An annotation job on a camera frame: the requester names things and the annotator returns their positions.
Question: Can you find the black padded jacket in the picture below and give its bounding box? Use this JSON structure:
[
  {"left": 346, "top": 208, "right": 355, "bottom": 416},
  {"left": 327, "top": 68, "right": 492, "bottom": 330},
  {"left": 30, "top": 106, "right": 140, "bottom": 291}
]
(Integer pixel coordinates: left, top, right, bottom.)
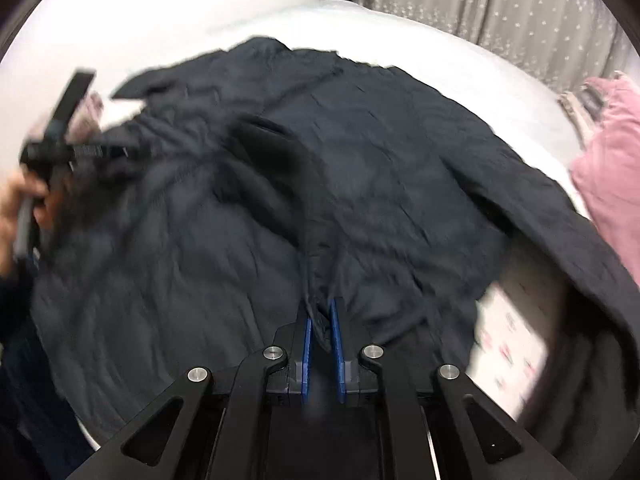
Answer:
[{"left": 30, "top": 36, "right": 640, "bottom": 461}]

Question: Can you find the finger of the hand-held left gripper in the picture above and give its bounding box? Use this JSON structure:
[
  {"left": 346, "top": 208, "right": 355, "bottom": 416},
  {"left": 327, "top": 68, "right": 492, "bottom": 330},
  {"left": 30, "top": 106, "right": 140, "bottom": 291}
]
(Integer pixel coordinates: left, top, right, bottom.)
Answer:
[{"left": 70, "top": 142, "right": 153, "bottom": 162}]

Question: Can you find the person's dark clothing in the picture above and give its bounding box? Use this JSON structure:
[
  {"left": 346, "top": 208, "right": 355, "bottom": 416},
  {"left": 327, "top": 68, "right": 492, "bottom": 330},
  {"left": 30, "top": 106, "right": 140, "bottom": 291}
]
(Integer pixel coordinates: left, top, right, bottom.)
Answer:
[{"left": 0, "top": 265, "right": 96, "bottom": 480}]

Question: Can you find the cherry printed bed sheet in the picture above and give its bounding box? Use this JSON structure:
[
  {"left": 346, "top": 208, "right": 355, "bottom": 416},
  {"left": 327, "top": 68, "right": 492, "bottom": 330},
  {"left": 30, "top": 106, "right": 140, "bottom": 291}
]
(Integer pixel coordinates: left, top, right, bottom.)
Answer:
[{"left": 470, "top": 250, "right": 568, "bottom": 423}]

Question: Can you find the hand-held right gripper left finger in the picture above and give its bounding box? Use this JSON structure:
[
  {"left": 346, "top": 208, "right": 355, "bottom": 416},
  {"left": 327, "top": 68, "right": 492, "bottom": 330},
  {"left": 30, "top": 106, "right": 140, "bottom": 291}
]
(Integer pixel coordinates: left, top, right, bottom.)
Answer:
[{"left": 65, "top": 305, "right": 314, "bottom": 480}]

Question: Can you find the person's left hand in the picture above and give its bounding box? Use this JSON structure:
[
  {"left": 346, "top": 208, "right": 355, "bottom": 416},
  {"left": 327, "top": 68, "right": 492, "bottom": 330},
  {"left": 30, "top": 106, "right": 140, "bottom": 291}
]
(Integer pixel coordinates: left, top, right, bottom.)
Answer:
[{"left": 0, "top": 167, "right": 67, "bottom": 267}]

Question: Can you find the pink garment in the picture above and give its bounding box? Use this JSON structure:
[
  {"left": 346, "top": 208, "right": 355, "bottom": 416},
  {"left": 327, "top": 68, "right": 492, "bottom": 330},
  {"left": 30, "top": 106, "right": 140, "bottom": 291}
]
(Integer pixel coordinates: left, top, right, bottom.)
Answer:
[{"left": 570, "top": 71, "right": 640, "bottom": 281}]

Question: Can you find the grey starred curtain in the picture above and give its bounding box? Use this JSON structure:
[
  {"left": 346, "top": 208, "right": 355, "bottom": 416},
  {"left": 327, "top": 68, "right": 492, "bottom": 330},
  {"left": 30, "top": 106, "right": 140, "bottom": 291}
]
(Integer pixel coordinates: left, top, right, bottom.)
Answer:
[{"left": 369, "top": 0, "right": 640, "bottom": 97}]

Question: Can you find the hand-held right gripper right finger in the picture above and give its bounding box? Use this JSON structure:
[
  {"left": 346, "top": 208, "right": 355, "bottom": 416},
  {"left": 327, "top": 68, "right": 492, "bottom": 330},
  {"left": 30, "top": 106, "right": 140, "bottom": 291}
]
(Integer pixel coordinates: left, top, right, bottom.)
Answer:
[{"left": 329, "top": 298, "right": 576, "bottom": 480}]

